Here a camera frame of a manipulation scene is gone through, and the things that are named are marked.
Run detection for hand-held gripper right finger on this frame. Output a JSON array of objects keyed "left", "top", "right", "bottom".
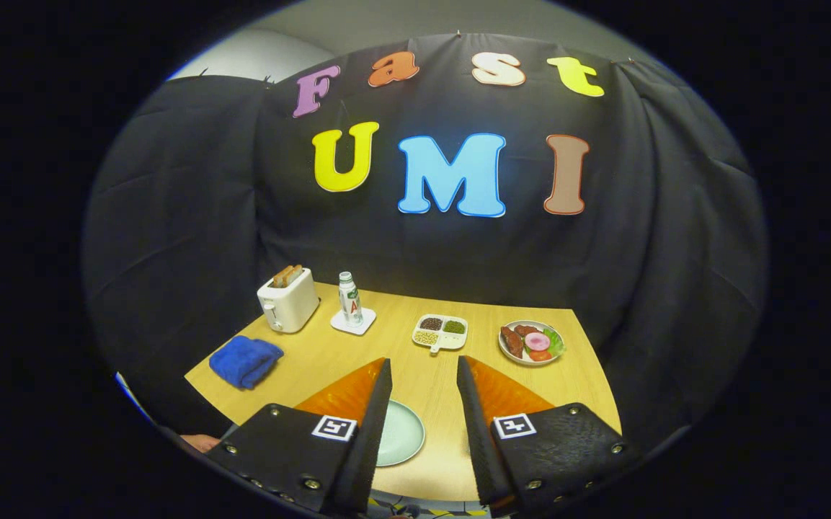
[{"left": 456, "top": 355, "right": 643, "bottom": 516}]

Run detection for white square coaster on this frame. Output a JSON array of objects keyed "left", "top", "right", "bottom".
[{"left": 330, "top": 308, "right": 378, "bottom": 337}]

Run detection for pale green plate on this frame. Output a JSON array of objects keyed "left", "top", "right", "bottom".
[{"left": 375, "top": 399, "right": 426, "bottom": 468}]

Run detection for white toaster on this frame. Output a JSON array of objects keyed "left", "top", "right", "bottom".
[{"left": 257, "top": 267, "right": 321, "bottom": 334}]

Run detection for white plate of food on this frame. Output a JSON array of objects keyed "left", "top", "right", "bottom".
[{"left": 498, "top": 320, "right": 566, "bottom": 367}]

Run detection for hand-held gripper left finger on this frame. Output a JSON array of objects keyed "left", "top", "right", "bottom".
[{"left": 206, "top": 358, "right": 394, "bottom": 516}]

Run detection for white bottle with red label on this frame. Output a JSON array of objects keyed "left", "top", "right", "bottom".
[{"left": 338, "top": 271, "right": 364, "bottom": 327}]

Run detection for white divided dish of beans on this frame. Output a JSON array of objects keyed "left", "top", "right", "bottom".
[{"left": 412, "top": 314, "right": 469, "bottom": 355}]

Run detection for brown meat pieces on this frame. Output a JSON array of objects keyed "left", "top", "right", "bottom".
[{"left": 500, "top": 324, "right": 540, "bottom": 359}]

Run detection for blue folded towel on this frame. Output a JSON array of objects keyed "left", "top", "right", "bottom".
[{"left": 208, "top": 335, "right": 285, "bottom": 391}]

